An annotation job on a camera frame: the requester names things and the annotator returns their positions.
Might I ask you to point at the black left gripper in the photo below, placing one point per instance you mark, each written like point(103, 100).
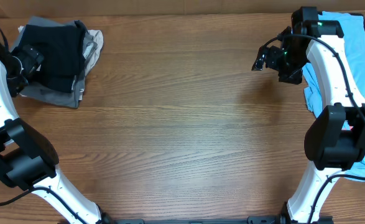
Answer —
point(32, 58)

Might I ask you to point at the black t-shirt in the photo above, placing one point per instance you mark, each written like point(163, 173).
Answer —
point(62, 50)

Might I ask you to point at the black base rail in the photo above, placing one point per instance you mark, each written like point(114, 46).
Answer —
point(197, 221)

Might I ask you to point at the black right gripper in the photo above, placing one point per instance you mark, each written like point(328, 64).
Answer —
point(270, 58)

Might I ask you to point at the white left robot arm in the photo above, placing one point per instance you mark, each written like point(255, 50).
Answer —
point(28, 160)

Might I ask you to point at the light blue printed t-shirt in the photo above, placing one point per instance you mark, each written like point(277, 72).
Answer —
point(314, 104)

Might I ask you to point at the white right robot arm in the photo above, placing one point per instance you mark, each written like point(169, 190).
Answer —
point(336, 139)

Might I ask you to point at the folded grey shorts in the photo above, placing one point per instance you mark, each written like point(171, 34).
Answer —
point(69, 50)

